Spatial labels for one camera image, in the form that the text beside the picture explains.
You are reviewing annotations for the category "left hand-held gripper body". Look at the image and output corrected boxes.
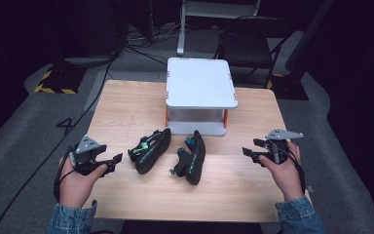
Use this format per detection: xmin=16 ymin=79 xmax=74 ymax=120
xmin=69 ymin=134 xmax=108 ymax=176

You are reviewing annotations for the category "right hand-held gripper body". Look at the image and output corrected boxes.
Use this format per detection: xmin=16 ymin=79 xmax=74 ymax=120
xmin=264 ymin=128 xmax=305 ymax=165

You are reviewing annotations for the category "person's right hand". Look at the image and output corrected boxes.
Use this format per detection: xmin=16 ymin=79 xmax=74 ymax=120
xmin=257 ymin=141 xmax=307 ymax=203

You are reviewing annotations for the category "person's left hand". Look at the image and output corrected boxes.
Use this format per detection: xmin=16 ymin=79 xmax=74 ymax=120
xmin=57 ymin=155 xmax=109 ymax=210

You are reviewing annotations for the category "black yellow striped stand base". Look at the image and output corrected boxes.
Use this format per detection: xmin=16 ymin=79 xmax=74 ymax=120
xmin=33 ymin=65 xmax=88 ymax=96
xmin=265 ymin=72 xmax=310 ymax=101

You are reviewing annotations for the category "white two-tier shoe rack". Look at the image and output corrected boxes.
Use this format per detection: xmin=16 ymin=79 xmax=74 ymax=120
xmin=164 ymin=57 xmax=239 ymax=137

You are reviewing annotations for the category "black folding chair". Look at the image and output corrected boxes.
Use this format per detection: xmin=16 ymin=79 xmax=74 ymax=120
xmin=213 ymin=15 xmax=294 ymax=90

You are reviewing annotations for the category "white metal stand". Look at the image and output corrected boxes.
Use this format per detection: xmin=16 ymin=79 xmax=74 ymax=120
xmin=176 ymin=0 xmax=262 ymax=57

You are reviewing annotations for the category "long black floor cable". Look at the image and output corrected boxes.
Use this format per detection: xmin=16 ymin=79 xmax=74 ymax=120
xmin=0 ymin=48 xmax=122 ymax=234

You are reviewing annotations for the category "right hand-held gripper cable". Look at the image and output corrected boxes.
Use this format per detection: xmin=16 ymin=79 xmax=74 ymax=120
xmin=283 ymin=148 xmax=307 ymax=196

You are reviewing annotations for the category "hand-held gripper cable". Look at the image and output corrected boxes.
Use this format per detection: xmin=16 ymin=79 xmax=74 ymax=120
xmin=283 ymin=148 xmax=307 ymax=196
xmin=53 ymin=145 xmax=76 ymax=205

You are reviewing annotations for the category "black sandal green strap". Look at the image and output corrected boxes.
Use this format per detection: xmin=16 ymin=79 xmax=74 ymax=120
xmin=127 ymin=127 xmax=172 ymax=176

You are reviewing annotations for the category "left hand-held gripper cable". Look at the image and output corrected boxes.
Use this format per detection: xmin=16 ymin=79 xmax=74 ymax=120
xmin=53 ymin=145 xmax=76 ymax=205

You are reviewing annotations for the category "black sandal blue strap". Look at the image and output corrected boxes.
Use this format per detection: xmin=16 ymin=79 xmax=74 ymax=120
xmin=168 ymin=130 xmax=206 ymax=186

